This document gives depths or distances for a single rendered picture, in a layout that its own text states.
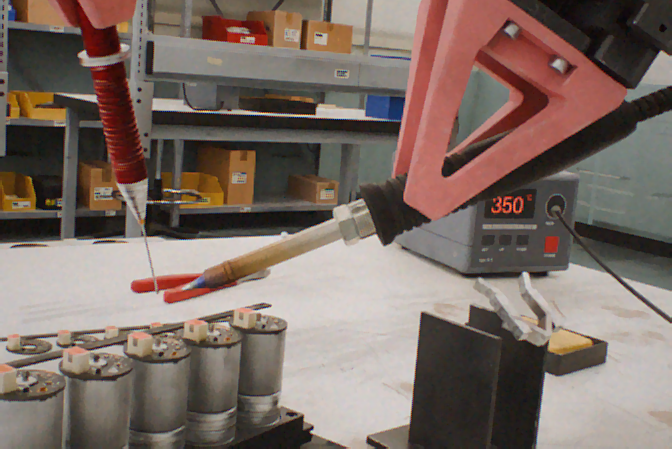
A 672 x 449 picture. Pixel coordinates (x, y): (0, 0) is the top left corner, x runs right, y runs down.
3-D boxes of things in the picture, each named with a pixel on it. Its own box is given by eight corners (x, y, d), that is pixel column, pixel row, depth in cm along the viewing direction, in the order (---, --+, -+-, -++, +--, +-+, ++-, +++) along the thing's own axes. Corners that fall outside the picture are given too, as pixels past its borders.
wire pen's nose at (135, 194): (117, 222, 30) (108, 181, 30) (141, 209, 31) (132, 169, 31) (140, 227, 30) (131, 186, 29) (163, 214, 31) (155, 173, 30)
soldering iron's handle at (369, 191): (386, 254, 32) (705, 127, 33) (363, 191, 31) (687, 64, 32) (374, 239, 34) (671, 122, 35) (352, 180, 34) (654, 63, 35)
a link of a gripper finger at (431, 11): (351, 170, 29) (512, -80, 28) (323, 147, 36) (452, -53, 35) (517, 276, 30) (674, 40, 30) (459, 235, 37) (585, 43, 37)
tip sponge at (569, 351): (606, 362, 57) (610, 339, 57) (557, 377, 53) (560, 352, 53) (512, 331, 62) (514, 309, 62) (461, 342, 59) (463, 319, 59)
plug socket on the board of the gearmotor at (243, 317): (259, 326, 37) (261, 310, 37) (245, 329, 37) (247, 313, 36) (245, 321, 38) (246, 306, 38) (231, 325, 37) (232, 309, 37)
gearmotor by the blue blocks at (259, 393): (289, 435, 39) (299, 321, 38) (251, 452, 37) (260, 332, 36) (248, 419, 40) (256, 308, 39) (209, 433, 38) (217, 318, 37)
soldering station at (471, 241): (570, 278, 81) (583, 174, 80) (463, 281, 77) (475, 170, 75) (478, 244, 95) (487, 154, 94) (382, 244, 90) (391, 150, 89)
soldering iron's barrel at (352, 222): (213, 305, 32) (380, 239, 32) (197, 266, 32) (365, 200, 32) (213, 294, 33) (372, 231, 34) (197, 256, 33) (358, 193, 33)
